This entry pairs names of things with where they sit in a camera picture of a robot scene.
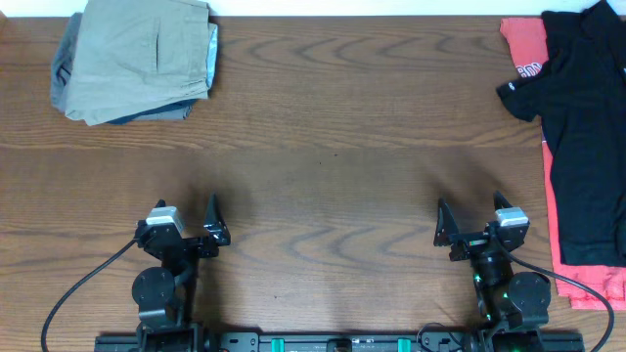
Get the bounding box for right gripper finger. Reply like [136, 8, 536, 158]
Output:
[493, 191, 513, 210]
[433, 198, 460, 246]

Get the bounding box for black polo shirt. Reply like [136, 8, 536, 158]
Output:
[497, 1, 625, 267]

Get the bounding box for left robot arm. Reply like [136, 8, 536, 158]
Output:
[132, 194, 231, 351]

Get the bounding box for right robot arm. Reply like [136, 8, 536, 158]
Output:
[433, 192, 551, 351]

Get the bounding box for folded dark blue garment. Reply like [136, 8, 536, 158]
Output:
[109, 99, 197, 125]

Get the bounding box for folded khaki trousers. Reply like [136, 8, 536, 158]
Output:
[65, 0, 211, 126]

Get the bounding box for folded light blue garment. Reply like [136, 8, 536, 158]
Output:
[206, 22, 218, 89]

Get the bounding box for red printed t-shirt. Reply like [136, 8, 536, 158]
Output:
[500, 18, 625, 311]

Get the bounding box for folded grey garment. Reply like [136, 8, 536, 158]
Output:
[50, 13, 82, 112]

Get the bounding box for right black cable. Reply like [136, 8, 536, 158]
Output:
[493, 239, 616, 352]

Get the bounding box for black cable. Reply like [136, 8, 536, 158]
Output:
[40, 238, 139, 352]
[493, 239, 616, 352]

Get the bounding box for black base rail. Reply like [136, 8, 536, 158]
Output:
[94, 330, 585, 352]

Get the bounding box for left black cable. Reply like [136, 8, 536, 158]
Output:
[40, 238, 139, 352]

